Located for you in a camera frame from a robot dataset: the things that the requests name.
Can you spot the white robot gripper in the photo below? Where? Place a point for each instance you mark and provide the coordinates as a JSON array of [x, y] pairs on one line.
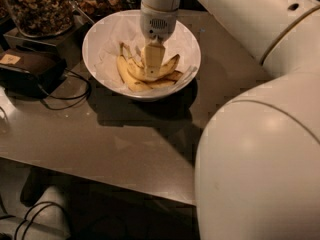
[[157, 25]]

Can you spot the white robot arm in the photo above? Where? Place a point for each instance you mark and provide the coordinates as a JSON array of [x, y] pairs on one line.
[[257, 170]]

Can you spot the bottom right yellow banana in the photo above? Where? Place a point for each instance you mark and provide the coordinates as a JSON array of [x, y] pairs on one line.
[[166, 81]]

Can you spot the white ceramic bowl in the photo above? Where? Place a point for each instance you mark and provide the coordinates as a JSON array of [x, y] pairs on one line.
[[100, 47]]

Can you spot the left long yellow banana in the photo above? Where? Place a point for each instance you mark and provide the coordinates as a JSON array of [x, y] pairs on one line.
[[132, 83]]

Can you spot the dark metal jar stand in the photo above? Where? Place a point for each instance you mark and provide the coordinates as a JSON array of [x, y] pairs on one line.
[[67, 45]]

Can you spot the large glass jar of nuts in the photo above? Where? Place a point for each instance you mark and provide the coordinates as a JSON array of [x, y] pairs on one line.
[[41, 18]]

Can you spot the black device with label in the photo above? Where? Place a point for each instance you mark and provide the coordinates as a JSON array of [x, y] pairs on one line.
[[30, 73]]

